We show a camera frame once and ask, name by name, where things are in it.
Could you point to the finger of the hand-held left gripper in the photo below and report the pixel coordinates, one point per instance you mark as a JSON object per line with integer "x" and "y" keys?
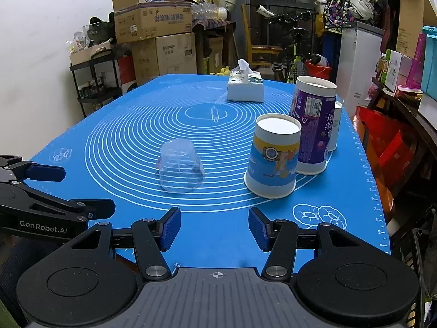
{"x": 97, "y": 209}
{"x": 44, "y": 173}

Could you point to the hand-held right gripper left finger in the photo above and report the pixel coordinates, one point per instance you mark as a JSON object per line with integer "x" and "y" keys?
{"x": 170, "y": 228}

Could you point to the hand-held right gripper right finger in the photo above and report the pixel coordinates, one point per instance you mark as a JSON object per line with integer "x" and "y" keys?
{"x": 257, "y": 229}

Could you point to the clear plastic cup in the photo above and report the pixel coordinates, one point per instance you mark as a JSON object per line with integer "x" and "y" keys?
{"x": 181, "y": 169}

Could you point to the blue yellow paper cup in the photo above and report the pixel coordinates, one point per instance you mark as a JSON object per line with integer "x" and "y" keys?
{"x": 273, "y": 164}

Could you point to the tall purple paper cup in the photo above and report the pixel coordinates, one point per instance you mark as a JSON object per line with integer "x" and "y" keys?
{"x": 312, "y": 129}

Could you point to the small white paper cup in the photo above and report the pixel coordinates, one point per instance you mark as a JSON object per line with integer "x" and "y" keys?
{"x": 336, "y": 126}

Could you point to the blue silicone baking mat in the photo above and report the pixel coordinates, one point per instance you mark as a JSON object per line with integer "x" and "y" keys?
{"x": 136, "y": 126}

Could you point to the black trolley cart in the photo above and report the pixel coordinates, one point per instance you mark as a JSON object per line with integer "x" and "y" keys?
{"x": 99, "y": 85}

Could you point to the white tissue box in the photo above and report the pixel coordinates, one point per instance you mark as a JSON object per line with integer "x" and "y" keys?
{"x": 245, "y": 90}

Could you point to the red shopping bags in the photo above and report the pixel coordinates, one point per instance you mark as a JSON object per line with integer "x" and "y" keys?
{"x": 385, "y": 147}

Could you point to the large plain cardboard box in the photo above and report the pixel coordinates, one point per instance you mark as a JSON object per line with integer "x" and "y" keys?
{"x": 167, "y": 54}

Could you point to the red bucket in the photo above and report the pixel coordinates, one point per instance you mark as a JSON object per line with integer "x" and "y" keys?
{"x": 317, "y": 70}

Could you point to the wooden chair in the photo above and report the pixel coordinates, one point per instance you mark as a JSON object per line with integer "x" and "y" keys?
{"x": 259, "y": 49}

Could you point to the printed brown cardboard box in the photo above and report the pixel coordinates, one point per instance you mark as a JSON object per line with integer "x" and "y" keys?
{"x": 153, "y": 20}

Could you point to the dark wooden shelf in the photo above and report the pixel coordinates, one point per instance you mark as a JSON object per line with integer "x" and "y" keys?
{"x": 409, "y": 116}

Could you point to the white chest freezer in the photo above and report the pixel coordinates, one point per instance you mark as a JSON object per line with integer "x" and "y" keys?
{"x": 356, "y": 65}

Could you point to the black bicycle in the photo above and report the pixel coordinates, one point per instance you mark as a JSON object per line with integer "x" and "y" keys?
{"x": 295, "y": 41}

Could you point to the green white carton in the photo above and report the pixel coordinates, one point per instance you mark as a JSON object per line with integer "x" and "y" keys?
{"x": 394, "y": 70}

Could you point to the bundle of clear plastic bottles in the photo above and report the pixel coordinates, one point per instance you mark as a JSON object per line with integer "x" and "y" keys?
{"x": 208, "y": 10}

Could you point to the patterned fabric bag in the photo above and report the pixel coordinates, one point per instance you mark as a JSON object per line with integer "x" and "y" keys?
{"x": 338, "y": 10}

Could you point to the teal storage box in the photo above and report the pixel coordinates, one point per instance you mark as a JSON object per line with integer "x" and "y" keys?
{"x": 430, "y": 61}

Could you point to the tall cardboard box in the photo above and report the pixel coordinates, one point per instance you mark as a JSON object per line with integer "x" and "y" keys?
{"x": 409, "y": 17}

